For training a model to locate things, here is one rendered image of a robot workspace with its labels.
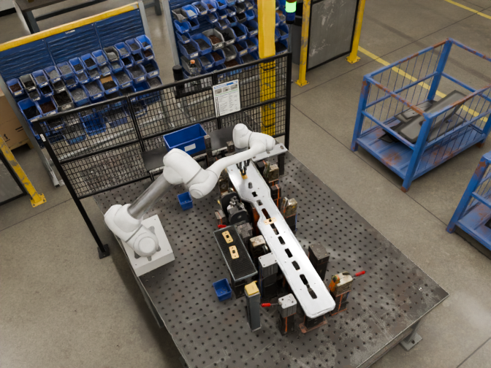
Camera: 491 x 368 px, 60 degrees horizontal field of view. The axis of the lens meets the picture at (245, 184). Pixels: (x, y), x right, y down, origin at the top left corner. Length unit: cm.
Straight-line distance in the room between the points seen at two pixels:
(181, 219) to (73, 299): 126
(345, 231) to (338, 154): 173
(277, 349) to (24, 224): 297
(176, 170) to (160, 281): 94
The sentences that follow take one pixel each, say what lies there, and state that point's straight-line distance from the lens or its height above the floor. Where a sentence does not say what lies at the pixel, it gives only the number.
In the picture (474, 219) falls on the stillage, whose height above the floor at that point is 16.
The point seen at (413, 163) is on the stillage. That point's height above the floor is 40.
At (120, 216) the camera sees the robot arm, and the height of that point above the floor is 125.
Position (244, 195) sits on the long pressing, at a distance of 297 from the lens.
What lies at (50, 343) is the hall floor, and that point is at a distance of 389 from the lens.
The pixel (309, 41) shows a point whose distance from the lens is 554.
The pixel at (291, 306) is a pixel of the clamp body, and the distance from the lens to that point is 244.
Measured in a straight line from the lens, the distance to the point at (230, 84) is 326.
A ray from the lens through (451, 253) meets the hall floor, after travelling 418.
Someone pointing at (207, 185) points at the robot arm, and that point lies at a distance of 238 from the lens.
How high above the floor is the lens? 323
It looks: 47 degrees down
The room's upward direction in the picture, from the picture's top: 4 degrees counter-clockwise
